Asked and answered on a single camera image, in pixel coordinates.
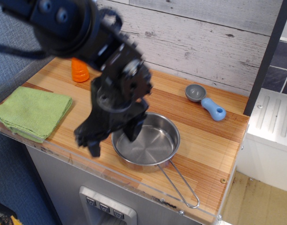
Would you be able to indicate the grey blue toy scoop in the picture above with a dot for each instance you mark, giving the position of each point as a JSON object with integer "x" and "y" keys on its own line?
{"x": 197, "y": 93}

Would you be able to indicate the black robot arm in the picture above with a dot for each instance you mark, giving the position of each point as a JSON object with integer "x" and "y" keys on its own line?
{"x": 78, "y": 29}

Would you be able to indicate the clear acrylic edge guard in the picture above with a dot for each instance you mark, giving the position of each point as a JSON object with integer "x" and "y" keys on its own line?
{"x": 192, "y": 188}

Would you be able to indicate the silver dispenser panel with buttons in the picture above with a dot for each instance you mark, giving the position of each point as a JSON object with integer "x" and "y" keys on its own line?
{"x": 102, "y": 210}

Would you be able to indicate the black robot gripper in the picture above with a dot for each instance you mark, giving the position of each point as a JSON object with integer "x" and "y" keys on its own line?
{"x": 107, "y": 116}

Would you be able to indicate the green folded cloth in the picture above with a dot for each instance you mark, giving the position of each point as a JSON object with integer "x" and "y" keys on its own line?
{"x": 33, "y": 114}

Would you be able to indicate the white ribbed toy sink unit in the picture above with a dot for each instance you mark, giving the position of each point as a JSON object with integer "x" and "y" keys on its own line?
{"x": 264, "y": 149}

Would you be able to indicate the stainless steel pot with handle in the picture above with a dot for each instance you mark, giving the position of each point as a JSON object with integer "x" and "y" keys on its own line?
{"x": 153, "y": 149}

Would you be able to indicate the yellow object at corner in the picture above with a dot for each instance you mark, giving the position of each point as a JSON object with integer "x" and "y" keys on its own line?
{"x": 15, "y": 221}

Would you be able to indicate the dark grey right post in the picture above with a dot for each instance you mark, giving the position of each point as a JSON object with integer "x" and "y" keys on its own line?
{"x": 268, "y": 55}

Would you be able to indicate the orange plastic toy carrot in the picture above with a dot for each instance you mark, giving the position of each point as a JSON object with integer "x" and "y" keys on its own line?
{"x": 79, "y": 70}

